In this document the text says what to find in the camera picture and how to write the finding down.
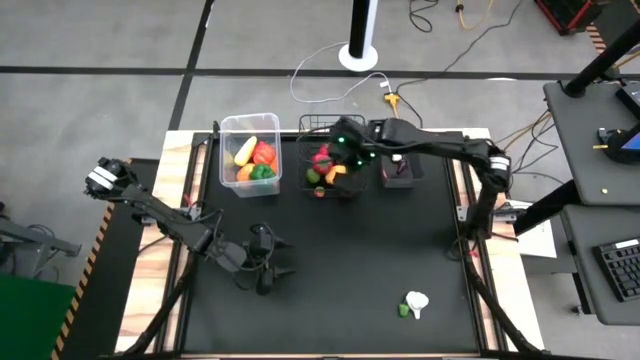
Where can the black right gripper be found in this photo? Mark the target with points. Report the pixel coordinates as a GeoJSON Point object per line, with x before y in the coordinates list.
{"type": "Point", "coordinates": [360, 140]}

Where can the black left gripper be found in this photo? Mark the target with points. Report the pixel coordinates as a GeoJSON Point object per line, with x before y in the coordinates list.
{"type": "Point", "coordinates": [262, 260]}

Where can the yellow lemon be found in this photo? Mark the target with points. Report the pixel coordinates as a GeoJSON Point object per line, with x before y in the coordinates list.
{"type": "Point", "coordinates": [334, 175]}

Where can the green lime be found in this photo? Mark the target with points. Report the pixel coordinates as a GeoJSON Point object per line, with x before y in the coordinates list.
{"type": "Point", "coordinates": [313, 176]}

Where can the small red-orange fruit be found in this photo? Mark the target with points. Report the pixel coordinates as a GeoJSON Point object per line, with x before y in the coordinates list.
{"type": "Point", "coordinates": [319, 192]}

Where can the green bell pepper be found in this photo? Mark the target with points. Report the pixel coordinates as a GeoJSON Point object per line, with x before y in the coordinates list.
{"type": "Point", "coordinates": [262, 172]}

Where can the long orange carrot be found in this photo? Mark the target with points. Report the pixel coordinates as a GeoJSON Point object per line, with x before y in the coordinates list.
{"type": "Point", "coordinates": [274, 165]}

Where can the orange bell pepper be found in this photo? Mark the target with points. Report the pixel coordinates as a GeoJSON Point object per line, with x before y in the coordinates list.
{"type": "Point", "coordinates": [245, 173]}

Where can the red bell pepper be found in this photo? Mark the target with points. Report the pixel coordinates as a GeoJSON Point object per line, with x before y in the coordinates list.
{"type": "Point", "coordinates": [263, 153]}

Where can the small green pepper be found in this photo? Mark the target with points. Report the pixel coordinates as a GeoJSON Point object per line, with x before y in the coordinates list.
{"type": "Point", "coordinates": [404, 310]}

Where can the large white garlic bulb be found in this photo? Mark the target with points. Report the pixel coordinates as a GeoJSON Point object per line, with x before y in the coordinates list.
{"type": "Point", "coordinates": [417, 301]}

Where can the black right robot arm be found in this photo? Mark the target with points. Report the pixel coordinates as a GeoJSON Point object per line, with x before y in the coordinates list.
{"type": "Point", "coordinates": [440, 145]}

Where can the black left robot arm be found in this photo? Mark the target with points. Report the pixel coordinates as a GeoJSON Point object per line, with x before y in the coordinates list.
{"type": "Point", "coordinates": [160, 217]}

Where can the yellow power plug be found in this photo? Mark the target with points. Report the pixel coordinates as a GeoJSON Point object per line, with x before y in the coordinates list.
{"type": "Point", "coordinates": [391, 100]}

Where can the black table mat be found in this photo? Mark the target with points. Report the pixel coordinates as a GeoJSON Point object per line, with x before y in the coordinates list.
{"type": "Point", "coordinates": [340, 260]}

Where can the grey plastic bin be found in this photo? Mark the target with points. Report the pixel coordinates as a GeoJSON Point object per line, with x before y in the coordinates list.
{"type": "Point", "coordinates": [410, 177]}

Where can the black white pole stand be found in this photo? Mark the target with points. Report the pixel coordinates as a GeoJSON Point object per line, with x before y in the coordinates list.
{"type": "Point", "coordinates": [358, 55]}

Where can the clear plastic bin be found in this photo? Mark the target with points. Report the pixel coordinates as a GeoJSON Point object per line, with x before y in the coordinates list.
{"type": "Point", "coordinates": [250, 125]}

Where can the black hazard-striped ramp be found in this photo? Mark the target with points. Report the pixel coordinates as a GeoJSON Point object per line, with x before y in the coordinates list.
{"type": "Point", "coordinates": [100, 300]}

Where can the red black crate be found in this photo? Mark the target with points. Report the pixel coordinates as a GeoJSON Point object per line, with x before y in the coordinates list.
{"type": "Point", "coordinates": [565, 12]}

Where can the black pole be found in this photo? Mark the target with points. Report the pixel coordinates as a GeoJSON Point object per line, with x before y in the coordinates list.
{"type": "Point", "coordinates": [600, 60]}

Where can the black device with screen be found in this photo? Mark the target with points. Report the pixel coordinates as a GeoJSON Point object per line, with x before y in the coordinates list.
{"type": "Point", "coordinates": [617, 145]}

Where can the green floor mat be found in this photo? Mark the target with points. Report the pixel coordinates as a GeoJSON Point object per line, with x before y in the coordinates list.
{"type": "Point", "coordinates": [30, 320]}

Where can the grey keyboard desk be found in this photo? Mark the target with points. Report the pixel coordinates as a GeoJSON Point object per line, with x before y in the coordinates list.
{"type": "Point", "coordinates": [580, 280]}

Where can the black keyboard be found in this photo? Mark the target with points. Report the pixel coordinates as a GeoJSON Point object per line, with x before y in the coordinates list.
{"type": "Point", "coordinates": [620, 270]}

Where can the black frame strut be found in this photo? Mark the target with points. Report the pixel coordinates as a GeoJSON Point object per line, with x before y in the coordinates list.
{"type": "Point", "coordinates": [500, 320]}
{"type": "Point", "coordinates": [165, 310]}

